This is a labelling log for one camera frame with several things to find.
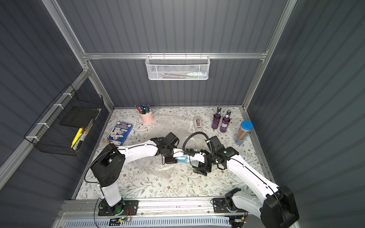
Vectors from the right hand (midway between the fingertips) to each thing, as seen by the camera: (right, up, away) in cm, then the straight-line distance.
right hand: (199, 162), depth 79 cm
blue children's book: (-55, +14, +23) cm, 62 cm away
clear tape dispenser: (+1, +21, +26) cm, 33 cm away
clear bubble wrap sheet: (-30, -5, +10) cm, 32 cm away
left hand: (-13, 0, +10) cm, 16 cm away
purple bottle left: (+14, +25, +19) cm, 34 cm away
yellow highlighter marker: (-63, +15, -8) cm, 65 cm away
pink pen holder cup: (-37, +25, +29) cm, 54 cm away
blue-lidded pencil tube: (+28, +19, +4) cm, 34 cm away
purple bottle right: (+19, +22, +16) cm, 34 cm away
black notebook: (-65, +26, -3) cm, 70 cm away
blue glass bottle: (-10, 0, +6) cm, 11 cm away
